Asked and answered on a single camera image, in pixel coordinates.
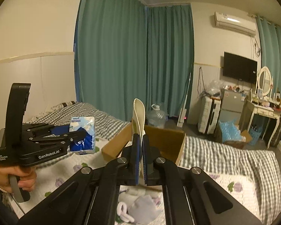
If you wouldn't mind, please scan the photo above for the light blue tissue pack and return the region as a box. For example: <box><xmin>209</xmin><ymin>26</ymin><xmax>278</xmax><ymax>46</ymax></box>
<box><xmin>69</xmin><ymin>116</ymin><xmax>95</xmax><ymax>155</ymax></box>

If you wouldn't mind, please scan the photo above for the grey knit glove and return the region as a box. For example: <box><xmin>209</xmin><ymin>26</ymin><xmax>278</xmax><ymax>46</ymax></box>
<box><xmin>128</xmin><ymin>195</ymin><xmax>162</xmax><ymax>224</ymax></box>

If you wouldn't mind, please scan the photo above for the person's left hand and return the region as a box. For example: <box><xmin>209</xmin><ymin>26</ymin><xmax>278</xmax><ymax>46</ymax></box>
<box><xmin>0</xmin><ymin>162</ymin><xmax>37</xmax><ymax>194</ymax></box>

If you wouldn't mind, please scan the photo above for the white floral quilted pad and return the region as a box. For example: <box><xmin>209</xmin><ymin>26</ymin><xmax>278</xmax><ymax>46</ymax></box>
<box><xmin>9</xmin><ymin>138</ymin><xmax>260</xmax><ymax>224</ymax></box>

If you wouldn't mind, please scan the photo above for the brown cardboard box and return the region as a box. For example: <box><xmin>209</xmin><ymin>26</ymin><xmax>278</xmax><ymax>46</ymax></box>
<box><xmin>101</xmin><ymin>124</ymin><xmax>186</xmax><ymax>165</ymax></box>

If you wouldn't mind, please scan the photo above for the grey checked bed cover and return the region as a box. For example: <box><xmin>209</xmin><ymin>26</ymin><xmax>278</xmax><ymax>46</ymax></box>
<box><xmin>0</xmin><ymin>101</ymin><xmax>281</xmax><ymax>225</ymax></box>

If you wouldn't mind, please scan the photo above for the blue plastic bag pile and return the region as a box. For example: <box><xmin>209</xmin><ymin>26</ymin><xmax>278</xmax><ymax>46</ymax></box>
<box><xmin>218</xmin><ymin>121</ymin><xmax>245</xmax><ymax>143</ymax></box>

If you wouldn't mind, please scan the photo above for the white floor mop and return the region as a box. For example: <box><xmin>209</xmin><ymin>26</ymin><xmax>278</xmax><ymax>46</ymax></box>
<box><xmin>177</xmin><ymin>72</ymin><xmax>192</xmax><ymax>128</ymax></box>

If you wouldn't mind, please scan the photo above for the clear water jug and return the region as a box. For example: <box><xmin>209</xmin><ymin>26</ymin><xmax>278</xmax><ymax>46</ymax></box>
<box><xmin>147</xmin><ymin>104</ymin><xmax>166</xmax><ymax>128</ymax></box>

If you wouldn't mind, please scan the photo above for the white suitcase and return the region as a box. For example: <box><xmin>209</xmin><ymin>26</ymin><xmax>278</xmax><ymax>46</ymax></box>
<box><xmin>197</xmin><ymin>96</ymin><xmax>221</xmax><ymax>135</ymax></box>

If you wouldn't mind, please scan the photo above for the silver mini fridge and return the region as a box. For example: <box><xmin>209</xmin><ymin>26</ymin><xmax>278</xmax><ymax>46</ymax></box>
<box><xmin>219</xmin><ymin>89</ymin><xmax>246</xmax><ymax>125</ymax></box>

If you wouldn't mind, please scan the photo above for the teal curtain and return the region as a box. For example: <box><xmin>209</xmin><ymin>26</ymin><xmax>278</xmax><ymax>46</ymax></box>
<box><xmin>256</xmin><ymin>16</ymin><xmax>281</xmax><ymax>97</ymax></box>
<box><xmin>74</xmin><ymin>0</ymin><xmax>194</xmax><ymax>121</ymax></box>

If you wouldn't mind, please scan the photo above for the white dressing table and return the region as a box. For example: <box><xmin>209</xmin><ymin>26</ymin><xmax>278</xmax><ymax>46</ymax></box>
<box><xmin>239</xmin><ymin>100</ymin><xmax>281</xmax><ymax>149</ymax></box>

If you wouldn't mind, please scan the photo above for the oval vanity mirror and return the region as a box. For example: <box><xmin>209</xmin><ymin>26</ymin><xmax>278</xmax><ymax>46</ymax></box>
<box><xmin>257</xmin><ymin>66</ymin><xmax>273</xmax><ymax>97</ymax></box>

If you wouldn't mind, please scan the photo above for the teal right curtain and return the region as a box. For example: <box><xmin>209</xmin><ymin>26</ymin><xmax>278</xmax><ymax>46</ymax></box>
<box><xmin>256</xmin><ymin>16</ymin><xmax>281</xmax><ymax>97</ymax></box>

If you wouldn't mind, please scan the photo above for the white air conditioner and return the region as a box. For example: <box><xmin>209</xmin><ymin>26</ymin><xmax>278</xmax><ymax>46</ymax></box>
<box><xmin>214</xmin><ymin>12</ymin><xmax>257</xmax><ymax>37</ymax></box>

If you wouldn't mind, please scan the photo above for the black wall television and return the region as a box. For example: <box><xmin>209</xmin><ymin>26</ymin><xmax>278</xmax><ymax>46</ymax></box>
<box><xmin>223</xmin><ymin>52</ymin><xmax>257</xmax><ymax>84</ymax></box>

